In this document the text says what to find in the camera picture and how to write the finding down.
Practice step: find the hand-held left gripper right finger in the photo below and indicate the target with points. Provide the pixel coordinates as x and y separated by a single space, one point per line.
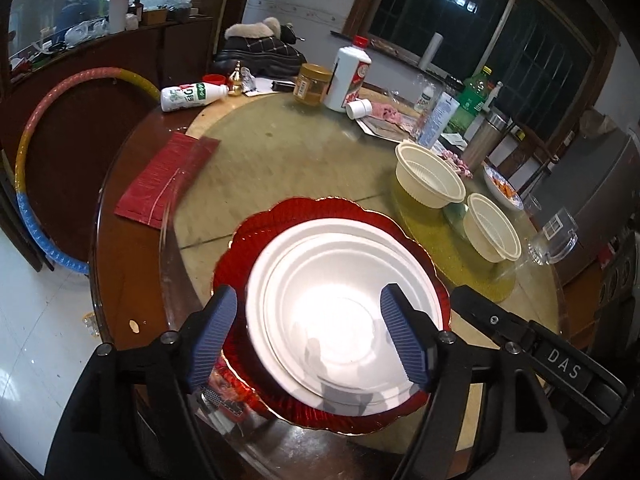
405 340

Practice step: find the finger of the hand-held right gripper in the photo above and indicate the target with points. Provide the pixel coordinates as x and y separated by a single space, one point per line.
492 320

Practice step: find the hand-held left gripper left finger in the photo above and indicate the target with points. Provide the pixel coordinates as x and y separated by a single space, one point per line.
215 335

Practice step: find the white foam bowl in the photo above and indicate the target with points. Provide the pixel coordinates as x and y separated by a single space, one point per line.
340 310
259 300

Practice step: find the cream ribbed plastic bowl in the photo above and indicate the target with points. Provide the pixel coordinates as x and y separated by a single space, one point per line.
492 227
430 175

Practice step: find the gold glitter round mat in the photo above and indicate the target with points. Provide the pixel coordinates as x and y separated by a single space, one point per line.
440 242

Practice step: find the clear glass cup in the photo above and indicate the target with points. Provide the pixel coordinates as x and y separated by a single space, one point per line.
552 237

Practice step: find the blue-rimmed dish with food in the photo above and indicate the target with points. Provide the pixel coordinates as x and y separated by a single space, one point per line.
502 187

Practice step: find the grey cabinet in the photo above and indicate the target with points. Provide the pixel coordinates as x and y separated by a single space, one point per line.
590 195

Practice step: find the pink floral packet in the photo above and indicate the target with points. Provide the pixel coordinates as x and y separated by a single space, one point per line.
457 161

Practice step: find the red striped flat packet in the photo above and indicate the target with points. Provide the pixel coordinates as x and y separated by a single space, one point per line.
165 180

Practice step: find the wooden chair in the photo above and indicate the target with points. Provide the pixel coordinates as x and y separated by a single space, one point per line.
530 155

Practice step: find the stainless steel tumbler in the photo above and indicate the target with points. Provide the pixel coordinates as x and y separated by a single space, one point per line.
481 142

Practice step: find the white blue carton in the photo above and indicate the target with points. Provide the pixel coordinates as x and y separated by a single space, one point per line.
440 120

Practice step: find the multicolour hula hoop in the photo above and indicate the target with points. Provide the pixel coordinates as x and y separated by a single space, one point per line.
30 220

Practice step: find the green soda bottle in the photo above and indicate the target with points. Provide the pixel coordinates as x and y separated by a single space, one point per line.
470 100

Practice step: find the pink raw meat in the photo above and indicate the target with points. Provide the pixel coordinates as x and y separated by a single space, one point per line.
387 112

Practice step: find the small white cup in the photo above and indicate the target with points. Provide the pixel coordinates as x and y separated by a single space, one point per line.
360 108

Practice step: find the dark wooden sideboard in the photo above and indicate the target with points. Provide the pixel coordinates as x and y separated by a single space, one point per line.
100 125

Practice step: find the white milk drink bottle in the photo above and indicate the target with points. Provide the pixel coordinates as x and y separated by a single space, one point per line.
192 96

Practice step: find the small gold bottle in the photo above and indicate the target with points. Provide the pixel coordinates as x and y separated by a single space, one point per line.
236 80

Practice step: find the red lid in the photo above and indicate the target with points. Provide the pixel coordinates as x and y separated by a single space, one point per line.
215 79

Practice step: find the black phone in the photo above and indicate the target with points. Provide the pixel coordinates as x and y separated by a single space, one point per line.
281 85

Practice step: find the white liquor bottle red cap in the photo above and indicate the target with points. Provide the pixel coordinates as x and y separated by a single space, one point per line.
347 80

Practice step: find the brown spread jar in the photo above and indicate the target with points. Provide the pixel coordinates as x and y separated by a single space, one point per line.
312 85

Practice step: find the white paper roll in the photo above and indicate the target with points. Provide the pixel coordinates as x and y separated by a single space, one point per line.
431 52

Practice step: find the black padded jacket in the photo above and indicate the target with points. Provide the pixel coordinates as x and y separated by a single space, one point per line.
260 50

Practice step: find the dark framed window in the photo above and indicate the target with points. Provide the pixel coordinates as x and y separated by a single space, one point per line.
450 10

